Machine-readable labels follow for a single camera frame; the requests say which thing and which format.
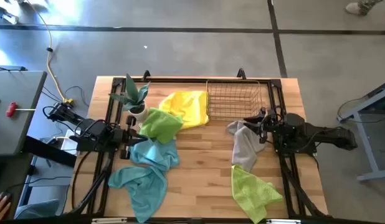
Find green snake plant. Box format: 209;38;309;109
108;73;151;112

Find black aluminium rig frame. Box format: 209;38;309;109
69;68;329;218

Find white plant pot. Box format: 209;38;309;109
127;102;149;123

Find white power box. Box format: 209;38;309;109
55;129;80;156

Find teal microfiber towel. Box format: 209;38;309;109
108;164;168;223

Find dark green microfiber towel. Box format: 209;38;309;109
139;107;184;144

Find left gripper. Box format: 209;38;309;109
111;115;149;160

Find yellow microfiber towel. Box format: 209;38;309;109
158;90;210;130

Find silver metal bracket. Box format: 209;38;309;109
266;218;302;224
92;217;128;224

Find grey metal table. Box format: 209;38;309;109
336;79;385;183

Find lime green microfiber towel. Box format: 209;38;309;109
231;164;283;224

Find wire basket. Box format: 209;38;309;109
206;79;264;121

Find person's foot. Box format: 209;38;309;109
345;0;385;16

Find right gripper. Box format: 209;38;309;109
244;107;287;144

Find blue microfiber towel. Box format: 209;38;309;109
128;138;181;172

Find grey chair seat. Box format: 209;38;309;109
14;198;61;220

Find black desk beam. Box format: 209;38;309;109
22;135;78;168

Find yellow power cable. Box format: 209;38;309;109
24;0;75;106

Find grey desk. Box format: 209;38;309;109
0;70;48;156

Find grey microfiber towel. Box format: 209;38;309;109
226;120;268;173

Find red-handled tool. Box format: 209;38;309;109
5;101;37;118

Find person's hand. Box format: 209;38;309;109
0;192;13;222

